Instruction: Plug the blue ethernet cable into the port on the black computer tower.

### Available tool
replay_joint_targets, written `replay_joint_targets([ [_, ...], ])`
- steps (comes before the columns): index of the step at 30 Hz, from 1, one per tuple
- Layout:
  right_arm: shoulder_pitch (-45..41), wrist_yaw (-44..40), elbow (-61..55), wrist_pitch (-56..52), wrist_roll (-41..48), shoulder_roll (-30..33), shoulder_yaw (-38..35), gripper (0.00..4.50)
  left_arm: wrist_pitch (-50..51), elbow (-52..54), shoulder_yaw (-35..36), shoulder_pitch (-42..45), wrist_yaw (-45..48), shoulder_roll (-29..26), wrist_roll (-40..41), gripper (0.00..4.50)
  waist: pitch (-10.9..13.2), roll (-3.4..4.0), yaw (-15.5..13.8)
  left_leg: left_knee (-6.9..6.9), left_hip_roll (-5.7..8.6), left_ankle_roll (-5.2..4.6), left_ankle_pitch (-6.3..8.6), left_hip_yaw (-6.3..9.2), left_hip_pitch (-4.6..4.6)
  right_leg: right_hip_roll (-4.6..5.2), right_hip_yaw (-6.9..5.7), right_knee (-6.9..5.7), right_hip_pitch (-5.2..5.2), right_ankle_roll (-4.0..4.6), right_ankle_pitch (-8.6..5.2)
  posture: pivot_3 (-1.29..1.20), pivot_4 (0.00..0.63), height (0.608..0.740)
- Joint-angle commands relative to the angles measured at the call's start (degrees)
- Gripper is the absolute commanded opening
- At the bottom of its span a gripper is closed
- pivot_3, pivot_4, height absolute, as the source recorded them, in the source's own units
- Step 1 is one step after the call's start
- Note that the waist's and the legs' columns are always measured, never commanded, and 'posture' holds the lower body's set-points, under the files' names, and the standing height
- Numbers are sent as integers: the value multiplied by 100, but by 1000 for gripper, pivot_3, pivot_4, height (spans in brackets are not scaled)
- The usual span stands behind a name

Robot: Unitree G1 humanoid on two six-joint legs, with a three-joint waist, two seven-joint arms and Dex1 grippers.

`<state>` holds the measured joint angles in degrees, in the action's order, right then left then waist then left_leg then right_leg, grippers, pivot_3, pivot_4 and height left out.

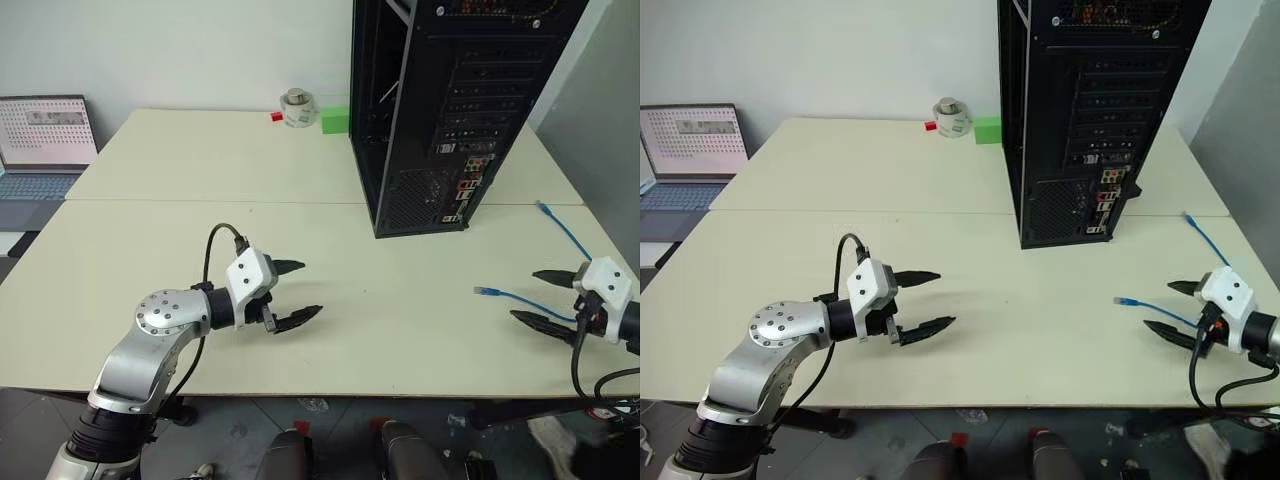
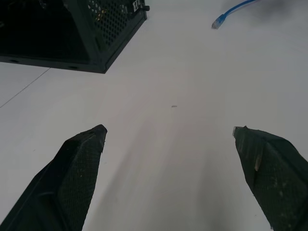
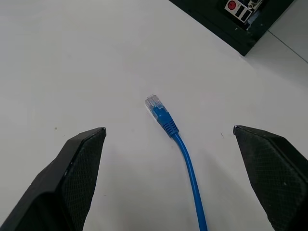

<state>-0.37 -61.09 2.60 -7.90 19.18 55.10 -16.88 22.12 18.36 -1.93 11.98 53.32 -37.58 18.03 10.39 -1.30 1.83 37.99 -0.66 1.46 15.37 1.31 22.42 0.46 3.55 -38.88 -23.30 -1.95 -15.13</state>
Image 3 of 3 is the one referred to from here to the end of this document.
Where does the black computer case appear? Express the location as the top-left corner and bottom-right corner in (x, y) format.
(168, 0), (295, 57)

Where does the blue ethernet cable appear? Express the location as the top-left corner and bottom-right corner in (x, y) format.
(144, 94), (208, 231)

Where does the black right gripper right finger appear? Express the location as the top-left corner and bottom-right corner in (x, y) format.
(232, 125), (308, 231)

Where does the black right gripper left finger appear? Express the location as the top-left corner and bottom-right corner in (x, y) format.
(0, 127), (107, 231)

